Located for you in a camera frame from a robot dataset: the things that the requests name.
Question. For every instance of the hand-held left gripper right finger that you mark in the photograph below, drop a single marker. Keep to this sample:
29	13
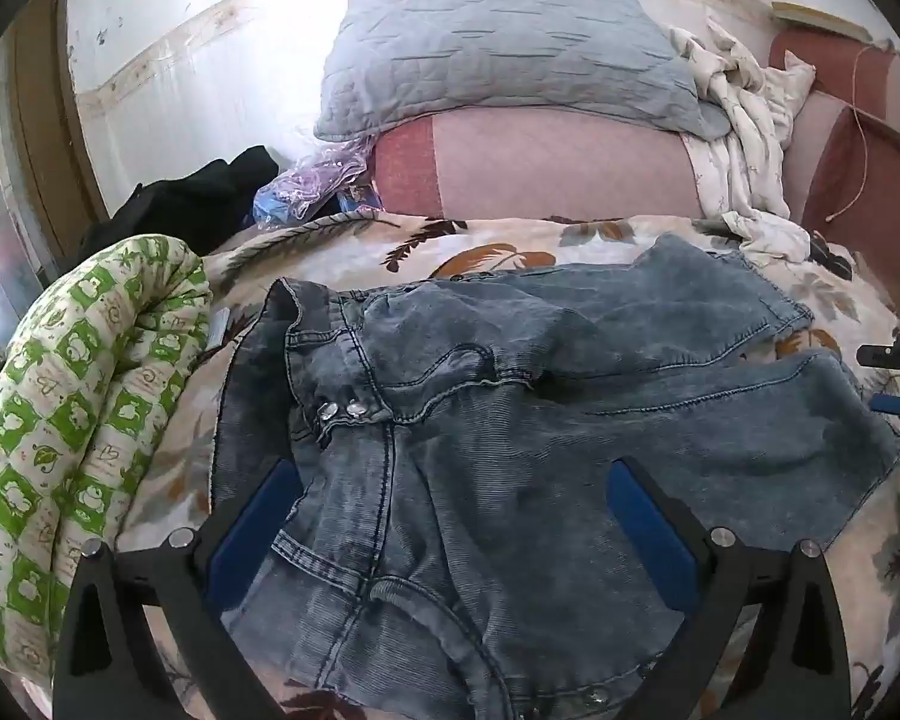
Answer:
649	532

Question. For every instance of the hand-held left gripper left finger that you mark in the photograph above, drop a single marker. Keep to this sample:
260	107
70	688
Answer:
249	536

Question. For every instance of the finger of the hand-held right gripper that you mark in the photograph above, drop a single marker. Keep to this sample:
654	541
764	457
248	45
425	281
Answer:
896	351
891	405

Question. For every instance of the blue denim pants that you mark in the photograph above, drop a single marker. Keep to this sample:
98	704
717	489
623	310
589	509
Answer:
510	435

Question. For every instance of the pink red striped backrest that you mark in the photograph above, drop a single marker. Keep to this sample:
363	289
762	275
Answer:
862	165

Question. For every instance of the green panda print quilt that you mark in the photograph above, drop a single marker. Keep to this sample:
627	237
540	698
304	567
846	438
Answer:
75	420

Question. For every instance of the white floral cloth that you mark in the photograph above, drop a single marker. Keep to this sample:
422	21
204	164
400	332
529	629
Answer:
742	135

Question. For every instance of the leaf print bed blanket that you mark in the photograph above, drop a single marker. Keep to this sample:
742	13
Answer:
495	247

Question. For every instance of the clear purple plastic bag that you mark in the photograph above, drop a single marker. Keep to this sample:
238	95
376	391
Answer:
311	184

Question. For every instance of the pink red striped bolster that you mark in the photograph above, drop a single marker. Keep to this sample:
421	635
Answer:
540	161

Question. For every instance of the patterned glass door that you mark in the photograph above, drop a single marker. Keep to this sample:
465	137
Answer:
0	225

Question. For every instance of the grey quilted pillow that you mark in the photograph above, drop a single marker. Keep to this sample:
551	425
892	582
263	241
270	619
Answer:
510	52

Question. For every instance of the wooden door frame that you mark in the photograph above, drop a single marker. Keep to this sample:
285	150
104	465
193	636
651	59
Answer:
52	105

